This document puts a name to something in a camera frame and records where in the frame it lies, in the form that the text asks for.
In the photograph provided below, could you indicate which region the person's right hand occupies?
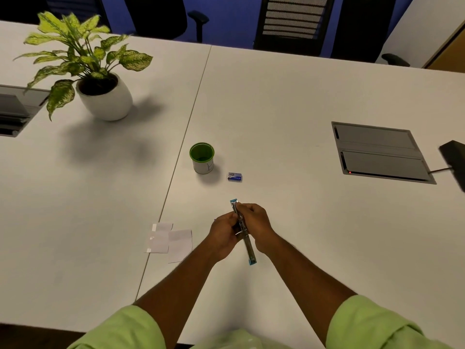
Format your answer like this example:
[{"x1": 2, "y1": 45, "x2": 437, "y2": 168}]
[{"x1": 235, "y1": 203, "x2": 277, "y2": 255}]

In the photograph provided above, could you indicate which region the person's left hand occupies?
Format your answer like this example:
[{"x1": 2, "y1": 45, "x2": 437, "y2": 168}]
[{"x1": 208, "y1": 214, "x2": 243, "y2": 263}]

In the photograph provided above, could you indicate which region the blue metal stapler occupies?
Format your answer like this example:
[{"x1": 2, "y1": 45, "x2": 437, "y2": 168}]
[{"x1": 229, "y1": 198, "x2": 258, "y2": 266}]

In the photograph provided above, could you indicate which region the person's left forearm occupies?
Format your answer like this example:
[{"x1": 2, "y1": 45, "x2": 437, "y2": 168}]
[{"x1": 132, "y1": 247, "x2": 226, "y2": 335}]

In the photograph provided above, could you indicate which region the person's right forearm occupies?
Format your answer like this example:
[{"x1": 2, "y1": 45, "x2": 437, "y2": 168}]
[{"x1": 256, "y1": 232, "x2": 358, "y2": 347}]

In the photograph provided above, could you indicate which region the white paper sheet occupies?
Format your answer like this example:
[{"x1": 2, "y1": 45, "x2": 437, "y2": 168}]
[
  {"x1": 145, "y1": 230, "x2": 170, "y2": 254},
  {"x1": 167, "y1": 229, "x2": 193, "y2": 264}
]

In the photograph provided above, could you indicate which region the green and white cup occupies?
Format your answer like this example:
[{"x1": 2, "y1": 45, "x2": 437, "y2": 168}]
[{"x1": 189, "y1": 142, "x2": 215, "y2": 175}]

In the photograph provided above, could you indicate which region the light green shirt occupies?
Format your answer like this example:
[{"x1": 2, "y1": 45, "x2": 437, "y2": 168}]
[{"x1": 67, "y1": 294, "x2": 465, "y2": 349}]

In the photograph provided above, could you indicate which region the white round plant pot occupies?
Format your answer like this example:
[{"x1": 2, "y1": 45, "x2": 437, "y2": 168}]
[{"x1": 75, "y1": 72, "x2": 133, "y2": 122}]

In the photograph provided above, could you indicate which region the black mesh-back office chair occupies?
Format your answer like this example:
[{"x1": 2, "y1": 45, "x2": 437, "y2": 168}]
[{"x1": 253, "y1": 0, "x2": 336, "y2": 57}]

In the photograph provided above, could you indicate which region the black box device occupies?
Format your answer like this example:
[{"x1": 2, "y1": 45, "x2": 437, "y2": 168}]
[{"x1": 439, "y1": 140, "x2": 465, "y2": 194}]

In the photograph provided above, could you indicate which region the green variegated leafy plant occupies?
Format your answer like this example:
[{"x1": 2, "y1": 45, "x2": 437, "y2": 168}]
[{"x1": 13, "y1": 11, "x2": 154, "y2": 121}]

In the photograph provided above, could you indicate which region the brown wooden panel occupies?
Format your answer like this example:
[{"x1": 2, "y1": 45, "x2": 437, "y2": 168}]
[{"x1": 422, "y1": 30, "x2": 465, "y2": 74}]

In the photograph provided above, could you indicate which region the grey table cable hatch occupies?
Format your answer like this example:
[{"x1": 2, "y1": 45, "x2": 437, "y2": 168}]
[
  {"x1": 0, "y1": 84, "x2": 51, "y2": 138},
  {"x1": 331, "y1": 121, "x2": 437, "y2": 185}
]

